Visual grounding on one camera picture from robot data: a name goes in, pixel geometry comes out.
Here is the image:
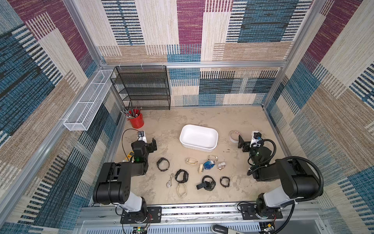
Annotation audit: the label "black rugged watch thin strap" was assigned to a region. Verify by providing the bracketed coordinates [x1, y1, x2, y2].
[156, 157, 170, 172]

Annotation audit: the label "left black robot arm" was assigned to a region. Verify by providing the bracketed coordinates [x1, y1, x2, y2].
[93, 139, 157, 224]

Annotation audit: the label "pens in cup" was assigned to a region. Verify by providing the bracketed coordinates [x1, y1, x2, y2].
[121, 101, 142, 119]

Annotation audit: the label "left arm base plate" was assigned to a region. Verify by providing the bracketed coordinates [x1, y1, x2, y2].
[120, 206, 162, 224]

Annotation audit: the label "white tape roll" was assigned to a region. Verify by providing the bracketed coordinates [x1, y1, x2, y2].
[229, 130, 242, 144]

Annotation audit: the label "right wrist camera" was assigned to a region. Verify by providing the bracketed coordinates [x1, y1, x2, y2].
[250, 131, 262, 148]

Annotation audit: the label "rose gold white strap watch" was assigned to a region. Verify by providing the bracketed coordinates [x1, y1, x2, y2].
[217, 162, 227, 170]

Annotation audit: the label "white plastic storage box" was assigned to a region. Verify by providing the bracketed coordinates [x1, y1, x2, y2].
[179, 124, 219, 152]

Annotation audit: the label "white wire mesh basket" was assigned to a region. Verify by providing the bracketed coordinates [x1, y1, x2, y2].
[64, 70, 113, 131]

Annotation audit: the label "black wire mesh shelf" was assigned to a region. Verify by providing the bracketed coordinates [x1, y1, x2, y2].
[111, 65, 171, 110]

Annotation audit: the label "red pen cup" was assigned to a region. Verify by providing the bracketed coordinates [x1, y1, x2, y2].
[128, 113, 144, 129]

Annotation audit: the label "blue transparent watch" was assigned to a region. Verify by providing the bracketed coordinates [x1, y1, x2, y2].
[203, 160, 215, 170]

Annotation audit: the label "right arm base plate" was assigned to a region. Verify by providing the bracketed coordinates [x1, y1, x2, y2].
[237, 202, 283, 220]

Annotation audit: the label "black chunky digital watch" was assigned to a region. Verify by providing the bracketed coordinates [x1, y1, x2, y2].
[174, 169, 189, 184]

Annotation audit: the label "small black round watch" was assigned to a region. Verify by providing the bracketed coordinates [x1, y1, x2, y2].
[220, 176, 230, 188]

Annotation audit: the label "black watch with strap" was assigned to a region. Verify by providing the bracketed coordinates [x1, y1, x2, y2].
[196, 175, 216, 191]

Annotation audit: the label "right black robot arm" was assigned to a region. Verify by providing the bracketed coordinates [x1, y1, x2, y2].
[238, 132, 324, 219]

